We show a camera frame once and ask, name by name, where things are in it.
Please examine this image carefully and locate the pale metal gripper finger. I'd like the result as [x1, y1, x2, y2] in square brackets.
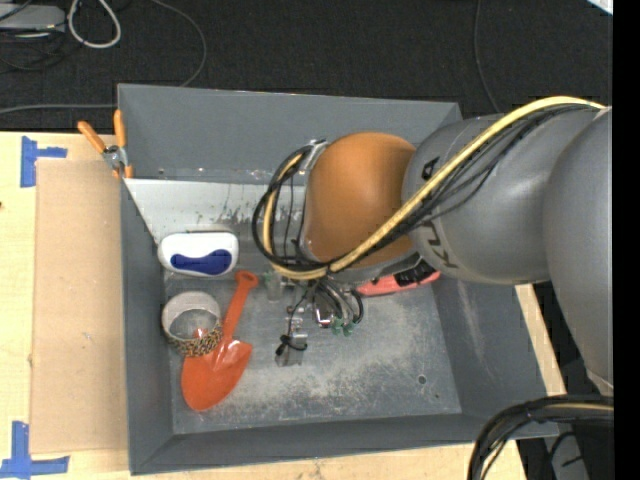
[264, 270, 284, 303]
[274, 328, 309, 369]

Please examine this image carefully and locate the white and blue oval case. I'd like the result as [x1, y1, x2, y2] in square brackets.
[156, 230, 241, 280]

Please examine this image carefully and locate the pink and black tool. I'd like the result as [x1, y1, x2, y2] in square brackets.
[356, 259, 442, 298]

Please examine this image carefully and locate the grey metal bin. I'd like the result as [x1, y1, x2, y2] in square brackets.
[116, 83, 561, 476]

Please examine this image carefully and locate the brown cardboard board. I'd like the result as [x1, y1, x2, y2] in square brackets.
[28, 158, 129, 456]

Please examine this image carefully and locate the grey ring with leopard print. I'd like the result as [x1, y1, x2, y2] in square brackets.
[160, 290, 225, 359]

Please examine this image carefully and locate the orange toy shovel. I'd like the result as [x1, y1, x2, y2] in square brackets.
[180, 269, 261, 413]

